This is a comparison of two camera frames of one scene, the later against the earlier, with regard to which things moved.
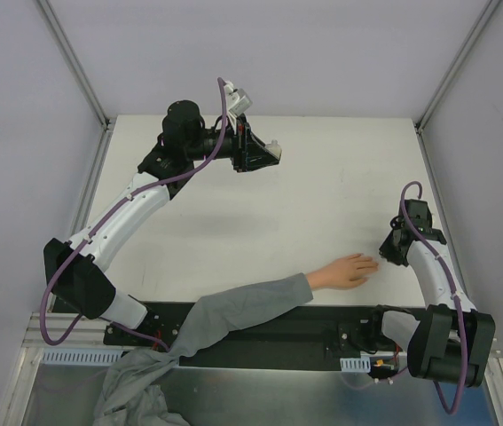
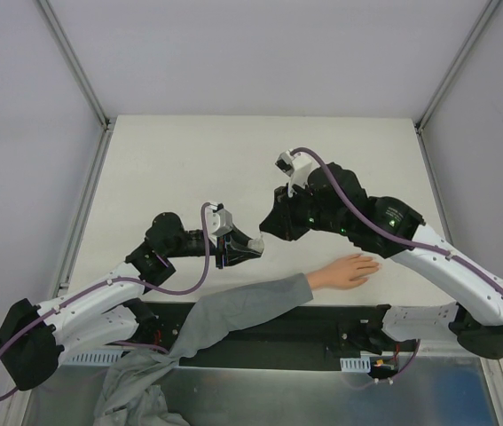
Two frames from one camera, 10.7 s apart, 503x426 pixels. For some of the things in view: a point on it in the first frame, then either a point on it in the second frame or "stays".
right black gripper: [393, 250] to [290, 212]
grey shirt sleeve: [133, 392] stays
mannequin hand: [346, 272] stays
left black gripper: [239, 148] to [221, 250]
